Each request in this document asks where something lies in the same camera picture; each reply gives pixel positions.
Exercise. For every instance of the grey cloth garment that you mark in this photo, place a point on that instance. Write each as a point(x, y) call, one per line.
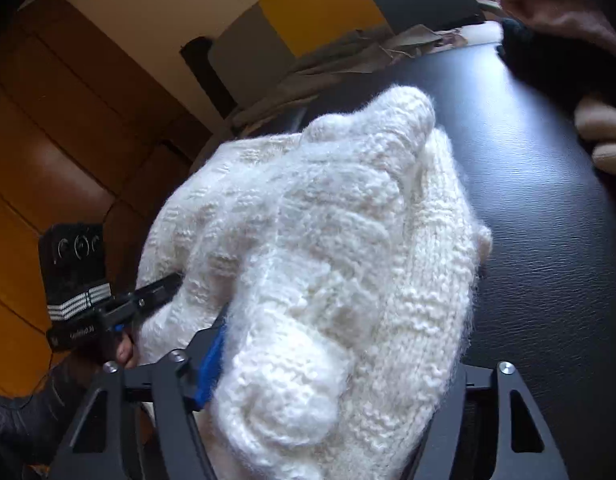
point(363, 51)

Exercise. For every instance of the left hand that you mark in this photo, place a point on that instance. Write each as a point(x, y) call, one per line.
point(126, 354)

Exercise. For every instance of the brown wooden wardrobe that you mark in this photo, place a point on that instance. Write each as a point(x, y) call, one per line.
point(86, 135)

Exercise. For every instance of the right hand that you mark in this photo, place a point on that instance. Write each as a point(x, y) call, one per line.
point(566, 49)

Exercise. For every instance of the white knitted sweater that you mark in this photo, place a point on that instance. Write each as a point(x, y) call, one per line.
point(345, 257)

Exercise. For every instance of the black chair frame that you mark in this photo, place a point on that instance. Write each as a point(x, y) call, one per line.
point(196, 56)

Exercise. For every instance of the grey yellow navy cushion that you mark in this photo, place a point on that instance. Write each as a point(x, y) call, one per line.
point(258, 49)

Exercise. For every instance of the dark jacket sleeve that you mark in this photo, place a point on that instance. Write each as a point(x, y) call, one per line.
point(32, 427)

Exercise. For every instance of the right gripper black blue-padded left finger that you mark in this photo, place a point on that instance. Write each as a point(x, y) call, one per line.
point(133, 424)

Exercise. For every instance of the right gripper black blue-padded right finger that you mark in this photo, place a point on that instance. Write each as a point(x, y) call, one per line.
point(488, 427)

